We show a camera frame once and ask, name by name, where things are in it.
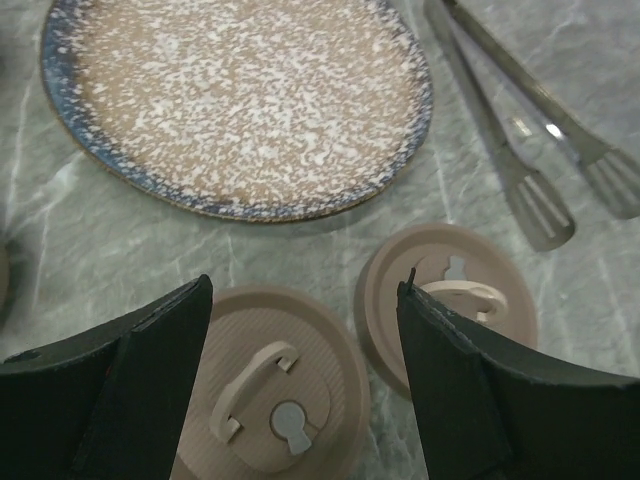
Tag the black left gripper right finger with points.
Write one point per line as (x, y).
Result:
(488, 407)

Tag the metal serving tongs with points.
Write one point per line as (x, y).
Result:
(537, 206)

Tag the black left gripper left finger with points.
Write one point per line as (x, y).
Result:
(110, 402)

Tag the near steel lunch tin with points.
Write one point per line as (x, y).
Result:
(4, 279)

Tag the speckled ceramic plate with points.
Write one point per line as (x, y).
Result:
(260, 111)

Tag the brown lid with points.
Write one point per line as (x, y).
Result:
(494, 291)
(281, 391)

